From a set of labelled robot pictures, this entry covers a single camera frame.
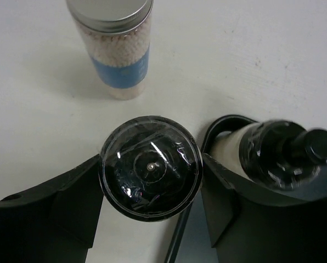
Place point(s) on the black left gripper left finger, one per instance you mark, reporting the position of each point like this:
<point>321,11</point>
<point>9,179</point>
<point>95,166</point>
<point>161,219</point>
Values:
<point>55,221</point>

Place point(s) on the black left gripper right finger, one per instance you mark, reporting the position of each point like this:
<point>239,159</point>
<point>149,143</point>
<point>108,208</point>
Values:
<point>249,223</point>

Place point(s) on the black-cap salt bottle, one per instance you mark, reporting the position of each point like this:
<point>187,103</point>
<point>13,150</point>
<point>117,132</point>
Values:
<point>278,154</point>

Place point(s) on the clear-cap salt grinder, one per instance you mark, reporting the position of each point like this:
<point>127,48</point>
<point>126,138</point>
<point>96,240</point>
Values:
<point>150,168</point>

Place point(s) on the blue-label silver-lid bead jar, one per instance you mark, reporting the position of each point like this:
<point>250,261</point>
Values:
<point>116,35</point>

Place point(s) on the black plastic tray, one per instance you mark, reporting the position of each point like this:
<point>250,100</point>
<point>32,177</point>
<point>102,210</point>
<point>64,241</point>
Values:
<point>190,241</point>

